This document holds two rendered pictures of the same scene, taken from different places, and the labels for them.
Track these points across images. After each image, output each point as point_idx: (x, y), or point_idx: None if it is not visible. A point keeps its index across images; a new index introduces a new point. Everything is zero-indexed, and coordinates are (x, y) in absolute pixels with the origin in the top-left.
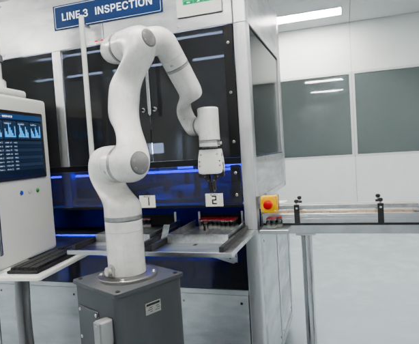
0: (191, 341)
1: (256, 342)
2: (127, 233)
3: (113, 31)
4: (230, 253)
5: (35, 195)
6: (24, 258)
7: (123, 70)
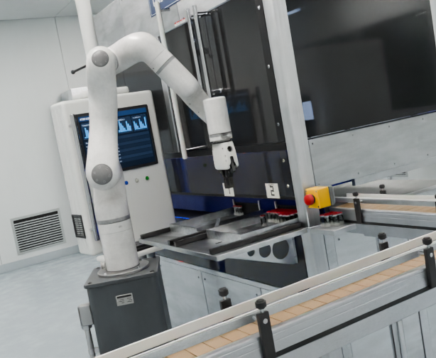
0: None
1: (324, 356)
2: (107, 234)
3: (183, 10)
4: (216, 256)
5: (144, 183)
6: (135, 241)
7: (89, 91)
